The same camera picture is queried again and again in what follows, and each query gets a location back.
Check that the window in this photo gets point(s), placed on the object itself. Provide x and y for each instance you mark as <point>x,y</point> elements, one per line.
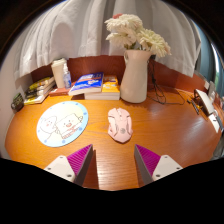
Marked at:
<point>208,56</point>

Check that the white ceramic jug vase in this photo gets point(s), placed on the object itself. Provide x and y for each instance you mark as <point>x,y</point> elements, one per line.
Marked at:
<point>135,80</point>

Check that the white artificial flower bunch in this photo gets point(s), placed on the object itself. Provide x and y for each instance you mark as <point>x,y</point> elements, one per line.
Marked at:
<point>133,31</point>

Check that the red-brown book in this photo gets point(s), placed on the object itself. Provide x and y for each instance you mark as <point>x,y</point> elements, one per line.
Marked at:
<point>59,92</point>

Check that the white curtain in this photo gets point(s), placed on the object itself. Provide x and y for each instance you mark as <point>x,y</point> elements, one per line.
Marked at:
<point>83,30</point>

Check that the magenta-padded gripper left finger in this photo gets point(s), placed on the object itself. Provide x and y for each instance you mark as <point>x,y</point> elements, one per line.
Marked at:
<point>60,165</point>

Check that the white laptop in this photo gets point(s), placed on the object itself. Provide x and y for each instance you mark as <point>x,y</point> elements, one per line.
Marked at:
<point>205,101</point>

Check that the pink computer mouse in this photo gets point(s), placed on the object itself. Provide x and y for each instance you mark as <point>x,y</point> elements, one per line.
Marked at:
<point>120,125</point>

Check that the cream lidded tumbler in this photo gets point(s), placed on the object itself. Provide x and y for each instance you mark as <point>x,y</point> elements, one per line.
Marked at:
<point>58,75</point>

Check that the small clear spray bottle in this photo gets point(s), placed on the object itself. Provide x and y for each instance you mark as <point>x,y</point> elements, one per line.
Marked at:
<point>67,80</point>

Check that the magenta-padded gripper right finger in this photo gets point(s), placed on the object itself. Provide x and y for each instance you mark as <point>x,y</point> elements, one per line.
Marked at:
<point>166,165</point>

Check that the round blue cartoon mouse pad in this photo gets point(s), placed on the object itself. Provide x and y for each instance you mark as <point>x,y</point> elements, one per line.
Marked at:
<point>61,124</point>

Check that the dark green mug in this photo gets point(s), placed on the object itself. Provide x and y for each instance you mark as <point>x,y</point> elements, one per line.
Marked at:
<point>17,102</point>

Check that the black pen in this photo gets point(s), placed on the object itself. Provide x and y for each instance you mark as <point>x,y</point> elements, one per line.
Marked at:
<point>193,106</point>

